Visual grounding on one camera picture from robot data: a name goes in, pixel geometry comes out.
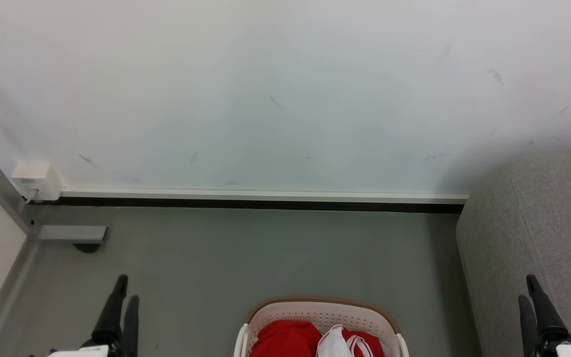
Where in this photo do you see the grey fabric sofa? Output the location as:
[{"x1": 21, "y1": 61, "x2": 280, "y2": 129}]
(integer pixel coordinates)
[{"x1": 456, "y1": 154, "x2": 571, "y2": 357}]

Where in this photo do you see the red and white garment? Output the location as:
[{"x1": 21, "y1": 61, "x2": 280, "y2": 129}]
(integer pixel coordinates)
[{"x1": 249, "y1": 320, "x2": 384, "y2": 357}]

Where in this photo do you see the black baseboard strip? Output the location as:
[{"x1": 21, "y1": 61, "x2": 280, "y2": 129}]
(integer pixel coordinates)
[{"x1": 43, "y1": 197, "x2": 465, "y2": 214}]

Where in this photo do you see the white wall socket box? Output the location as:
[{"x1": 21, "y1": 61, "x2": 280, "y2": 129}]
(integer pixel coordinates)
[{"x1": 10, "y1": 161, "x2": 63, "y2": 202}]

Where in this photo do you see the grey metal frame foot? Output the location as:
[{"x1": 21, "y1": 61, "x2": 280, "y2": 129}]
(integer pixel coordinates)
[{"x1": 37, "y1": 225, "x2": 108, "y2": 244}]

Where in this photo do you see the cream perforated laundry basket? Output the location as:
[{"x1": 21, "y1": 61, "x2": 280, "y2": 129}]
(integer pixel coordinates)
[{"x1": 233, "y1": 297, "x2": 410, "y2": 357}]

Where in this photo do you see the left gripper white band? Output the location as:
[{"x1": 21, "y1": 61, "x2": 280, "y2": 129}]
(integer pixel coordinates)
[{"x1": 48, "y1": 274, "x2": 140, "y2": 357}]

